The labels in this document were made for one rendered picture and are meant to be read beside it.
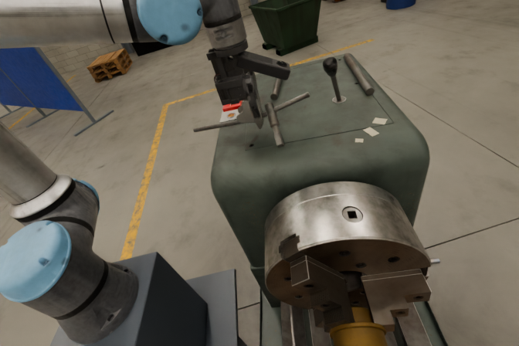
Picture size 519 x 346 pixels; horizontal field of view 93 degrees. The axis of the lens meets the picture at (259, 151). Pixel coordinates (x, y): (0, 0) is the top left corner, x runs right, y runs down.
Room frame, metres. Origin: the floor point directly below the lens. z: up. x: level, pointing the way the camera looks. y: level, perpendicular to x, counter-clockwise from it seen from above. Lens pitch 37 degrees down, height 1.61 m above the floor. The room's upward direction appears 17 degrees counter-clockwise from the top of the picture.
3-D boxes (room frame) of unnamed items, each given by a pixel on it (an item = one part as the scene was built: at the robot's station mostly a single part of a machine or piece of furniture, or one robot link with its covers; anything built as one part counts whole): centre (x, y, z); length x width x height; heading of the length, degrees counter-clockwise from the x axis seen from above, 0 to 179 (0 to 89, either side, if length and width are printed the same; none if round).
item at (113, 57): (7.81, 3.33, 0.22); 1.25 x 0.86 x 0.44; 4
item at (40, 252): (0.31, 0.43, 1.27); 0.13 x 0.12 x 0.14; 13
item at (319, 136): (0.65, -0.15, 1.06); 0.59 x 0.48 x 0.39; 169
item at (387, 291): (0.16, -0.17, 1.09); 0.12 x 0.11 x 0.05; 79
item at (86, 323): (0.30, 0.43, 1.15); 0.15 x 0.15 x 0.10
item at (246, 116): (0.52, 0.00, 1.32); 0.06 x 0.03 x 0.09; 79
